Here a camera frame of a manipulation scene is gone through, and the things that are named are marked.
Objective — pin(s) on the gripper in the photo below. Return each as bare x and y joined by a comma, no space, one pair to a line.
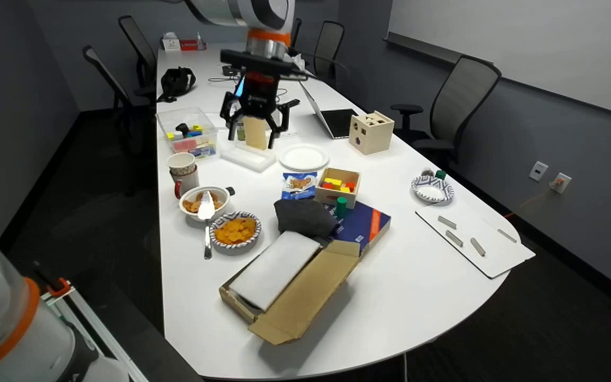
258,95

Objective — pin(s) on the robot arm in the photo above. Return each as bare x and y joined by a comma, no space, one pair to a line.
263,13

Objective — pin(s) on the white bowl with chips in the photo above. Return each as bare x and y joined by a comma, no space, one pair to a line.
220,204

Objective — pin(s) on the patterned bowl with orange crackers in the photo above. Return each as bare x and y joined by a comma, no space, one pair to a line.
235,231

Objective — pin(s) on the tall wooden block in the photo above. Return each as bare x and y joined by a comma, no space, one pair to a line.
255,132

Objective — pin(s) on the small green bottle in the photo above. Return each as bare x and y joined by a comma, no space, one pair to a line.
240,131

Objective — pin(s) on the white plastic tray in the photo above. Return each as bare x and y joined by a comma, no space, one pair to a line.
247,158

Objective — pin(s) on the white plate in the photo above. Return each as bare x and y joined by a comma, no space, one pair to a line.
303,157

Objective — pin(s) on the heap of toy blocks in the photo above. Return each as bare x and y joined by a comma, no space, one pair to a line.
191,142

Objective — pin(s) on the blue snack bag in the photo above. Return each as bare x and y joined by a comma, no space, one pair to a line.
299,185

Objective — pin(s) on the laptop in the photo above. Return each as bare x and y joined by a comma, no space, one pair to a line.
337,122

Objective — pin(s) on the clear plastic bin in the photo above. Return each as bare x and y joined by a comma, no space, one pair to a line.
170,119

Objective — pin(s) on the black bag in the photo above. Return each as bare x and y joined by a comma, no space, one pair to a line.
175,82

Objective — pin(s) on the patterned paper cup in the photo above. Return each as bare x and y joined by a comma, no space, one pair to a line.
181,163

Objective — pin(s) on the red box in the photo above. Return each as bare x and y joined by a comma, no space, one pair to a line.
191,45

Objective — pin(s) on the silver serving spatula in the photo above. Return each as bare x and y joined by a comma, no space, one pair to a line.
206,209

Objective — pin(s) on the wooden box of coloured blocks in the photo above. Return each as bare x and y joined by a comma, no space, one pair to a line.
337,187

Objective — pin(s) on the white tissue box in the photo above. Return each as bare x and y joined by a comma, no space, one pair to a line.
171,42

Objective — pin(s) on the dark grey cloth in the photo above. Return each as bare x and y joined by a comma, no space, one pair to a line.
303,217

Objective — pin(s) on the wooden shape sorter cube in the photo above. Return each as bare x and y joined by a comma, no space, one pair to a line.
372,135

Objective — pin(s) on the green cylinder block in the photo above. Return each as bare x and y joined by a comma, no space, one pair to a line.
341,208

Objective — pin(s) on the blue and orange box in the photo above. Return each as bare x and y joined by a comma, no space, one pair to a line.
361,225

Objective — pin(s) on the white foam sheet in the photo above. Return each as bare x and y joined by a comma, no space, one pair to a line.
273,270

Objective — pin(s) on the small silver object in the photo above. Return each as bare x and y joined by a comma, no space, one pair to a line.
427,173

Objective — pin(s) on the open cardboard box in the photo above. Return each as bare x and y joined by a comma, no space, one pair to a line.
305,297

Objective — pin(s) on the patterned paper plate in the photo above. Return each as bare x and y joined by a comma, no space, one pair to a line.
433,191

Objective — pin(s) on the grey bar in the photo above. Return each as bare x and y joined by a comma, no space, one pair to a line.
507,235
447,222
454,238
478,247

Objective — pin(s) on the whiteboard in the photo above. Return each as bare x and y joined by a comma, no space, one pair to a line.
523,42

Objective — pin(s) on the white board sheet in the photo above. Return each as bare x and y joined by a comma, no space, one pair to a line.
496,260

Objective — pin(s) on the white wall socket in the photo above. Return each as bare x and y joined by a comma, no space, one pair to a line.
560,182
538,171

